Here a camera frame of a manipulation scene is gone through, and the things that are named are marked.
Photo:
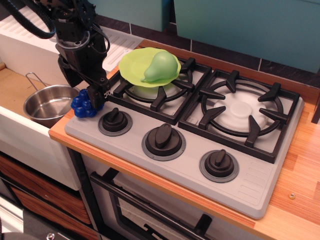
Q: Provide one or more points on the toy oven door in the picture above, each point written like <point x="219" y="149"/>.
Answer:
<point x="181" y="211"/>

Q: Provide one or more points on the black oven door handle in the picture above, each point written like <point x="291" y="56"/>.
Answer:
<point x="116" y="192"/>

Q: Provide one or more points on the black right stove knob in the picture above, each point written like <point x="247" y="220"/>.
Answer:
<point x="219" y="166"/>

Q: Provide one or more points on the grey toy stove top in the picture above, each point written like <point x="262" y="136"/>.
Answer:
<point x="249" y="193"/>

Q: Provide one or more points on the green toy pear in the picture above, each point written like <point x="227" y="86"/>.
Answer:
<point x="162" y="67"/>

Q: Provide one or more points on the white toy sink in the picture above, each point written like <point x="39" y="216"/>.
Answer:
<point x="28" y="63"/>

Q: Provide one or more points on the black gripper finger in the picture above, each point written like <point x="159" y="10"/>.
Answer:
<point x="71" y="76"/>
<point x="98" y="94"/>

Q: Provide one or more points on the wooden drawer front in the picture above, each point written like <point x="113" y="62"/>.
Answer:
<point x="59" y="195"/>

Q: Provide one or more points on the black left burner grate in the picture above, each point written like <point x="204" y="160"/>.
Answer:
<point x="165" y="103"/>

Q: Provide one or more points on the stainless steel pot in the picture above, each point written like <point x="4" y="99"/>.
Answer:
<point x="48" y="105"/>

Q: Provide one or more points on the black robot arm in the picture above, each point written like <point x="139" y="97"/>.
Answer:
<point x="57" y="15"/>

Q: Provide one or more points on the black right burner grate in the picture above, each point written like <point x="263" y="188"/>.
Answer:
<point x="246" y="115"/>

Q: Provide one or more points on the black left stove knob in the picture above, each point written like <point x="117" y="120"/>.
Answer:
<point x="115" y="123"/>

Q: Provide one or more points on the black middle stove knob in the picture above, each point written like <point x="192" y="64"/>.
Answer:
<point x="163" y="143"/>

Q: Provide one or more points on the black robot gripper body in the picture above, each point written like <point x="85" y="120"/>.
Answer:
<point x="85" y="52"/>

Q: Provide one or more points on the black stove knob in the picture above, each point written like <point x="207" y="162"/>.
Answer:
<point x="163" y="143"/>
<point x="115" y="123"/>
<point x="219" y="166"/>

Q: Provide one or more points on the black burner grate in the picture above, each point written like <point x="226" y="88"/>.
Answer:
<point x="246" y="115"/>
<point x="165" y="103"/>

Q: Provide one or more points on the light green plastic plate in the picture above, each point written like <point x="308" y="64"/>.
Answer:
<point x="133" y="65"/>

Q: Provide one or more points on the blue toy blueberry cluster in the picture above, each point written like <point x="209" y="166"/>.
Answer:
<point x="82" y="106"/>

